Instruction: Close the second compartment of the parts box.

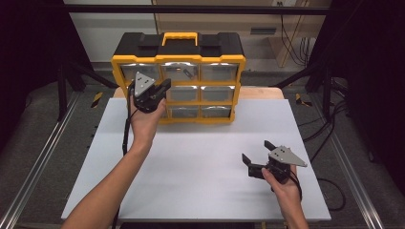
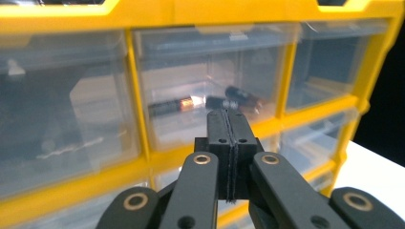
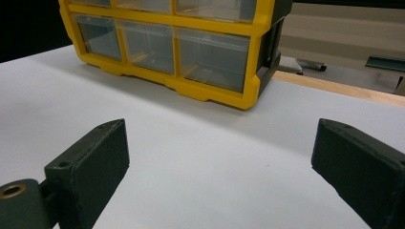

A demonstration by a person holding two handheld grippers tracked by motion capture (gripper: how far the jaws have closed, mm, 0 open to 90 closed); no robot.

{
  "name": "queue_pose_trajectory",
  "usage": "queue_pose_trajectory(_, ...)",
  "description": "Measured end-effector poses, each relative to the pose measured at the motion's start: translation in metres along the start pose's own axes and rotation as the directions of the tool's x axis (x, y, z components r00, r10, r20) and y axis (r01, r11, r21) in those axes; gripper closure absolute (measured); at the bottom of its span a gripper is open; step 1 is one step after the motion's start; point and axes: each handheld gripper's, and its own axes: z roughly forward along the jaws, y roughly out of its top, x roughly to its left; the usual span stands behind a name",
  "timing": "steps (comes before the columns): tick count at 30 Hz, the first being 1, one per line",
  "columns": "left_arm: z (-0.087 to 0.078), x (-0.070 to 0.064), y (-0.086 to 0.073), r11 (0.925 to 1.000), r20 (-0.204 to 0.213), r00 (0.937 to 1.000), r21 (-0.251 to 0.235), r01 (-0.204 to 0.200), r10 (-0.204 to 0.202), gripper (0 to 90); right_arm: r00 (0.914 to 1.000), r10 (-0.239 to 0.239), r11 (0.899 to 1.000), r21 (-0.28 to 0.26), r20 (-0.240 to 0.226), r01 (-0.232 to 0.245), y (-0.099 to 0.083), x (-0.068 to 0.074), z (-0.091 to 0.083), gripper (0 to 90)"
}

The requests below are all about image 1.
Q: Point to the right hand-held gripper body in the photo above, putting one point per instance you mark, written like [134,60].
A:
[285,156]

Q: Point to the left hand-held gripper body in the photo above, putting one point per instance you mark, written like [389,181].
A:
[143,84]

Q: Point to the black orange battery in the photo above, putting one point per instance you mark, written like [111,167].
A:
[188,73]

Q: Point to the yellow black organizer case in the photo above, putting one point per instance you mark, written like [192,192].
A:
[178,47]

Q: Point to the person's right hand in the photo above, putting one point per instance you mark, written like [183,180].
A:
[285,191]

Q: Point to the person's left hand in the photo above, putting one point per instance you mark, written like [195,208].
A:
[144,127]

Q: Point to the light wooden table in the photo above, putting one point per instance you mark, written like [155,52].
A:
[261,93]

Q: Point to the set of clear drawers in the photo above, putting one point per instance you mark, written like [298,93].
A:
[218,93]

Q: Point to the black metal stand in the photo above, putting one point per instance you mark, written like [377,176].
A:
[62,92]
[325,92]

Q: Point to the black metal crossbar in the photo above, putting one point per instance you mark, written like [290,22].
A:
[191,9]

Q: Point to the light wooden cabinet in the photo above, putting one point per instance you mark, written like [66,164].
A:
[223,22]

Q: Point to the black curtain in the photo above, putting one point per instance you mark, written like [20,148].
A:
[375,63]
[25,47]

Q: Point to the aluminium floor rail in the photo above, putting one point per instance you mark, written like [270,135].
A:
[358,187]
[44,156]

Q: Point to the white wall outlet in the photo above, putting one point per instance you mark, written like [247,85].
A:
[283,2]

